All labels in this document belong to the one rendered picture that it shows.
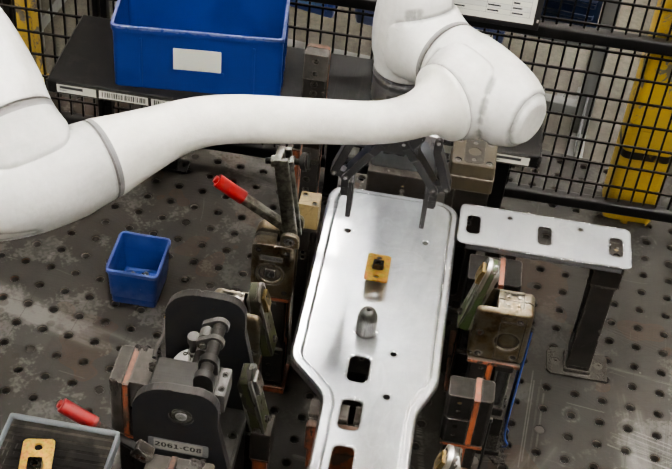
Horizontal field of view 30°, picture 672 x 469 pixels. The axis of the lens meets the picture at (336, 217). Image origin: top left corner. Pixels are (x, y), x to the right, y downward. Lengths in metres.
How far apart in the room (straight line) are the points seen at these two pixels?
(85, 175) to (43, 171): 0.05
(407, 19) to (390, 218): 0.54
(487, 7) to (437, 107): 0.79
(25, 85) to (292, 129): 0.32
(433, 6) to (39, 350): 1.02
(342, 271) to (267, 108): 0.54
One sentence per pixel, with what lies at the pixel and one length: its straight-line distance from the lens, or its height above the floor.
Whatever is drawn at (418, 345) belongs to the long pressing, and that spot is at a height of 1.00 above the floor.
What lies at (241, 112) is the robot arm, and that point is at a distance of 1.52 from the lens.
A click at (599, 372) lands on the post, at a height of 0.70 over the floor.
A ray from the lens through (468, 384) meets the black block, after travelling 1.88.
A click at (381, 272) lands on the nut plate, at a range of 1.98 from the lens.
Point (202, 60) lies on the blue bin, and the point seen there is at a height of 1.10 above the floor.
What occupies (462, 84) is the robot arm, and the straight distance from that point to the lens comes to 1.55.
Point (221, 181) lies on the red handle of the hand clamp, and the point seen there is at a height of 1.15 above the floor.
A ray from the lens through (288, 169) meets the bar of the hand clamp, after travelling 1.86.
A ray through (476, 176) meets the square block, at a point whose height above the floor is 1.04.
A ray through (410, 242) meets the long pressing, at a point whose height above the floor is 1.00.
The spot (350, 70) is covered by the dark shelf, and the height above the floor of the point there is 1.03.
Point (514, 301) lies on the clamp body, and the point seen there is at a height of 1.04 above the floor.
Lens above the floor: 2.40
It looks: 42 degrees down
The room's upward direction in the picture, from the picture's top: 6 degrees clockwise
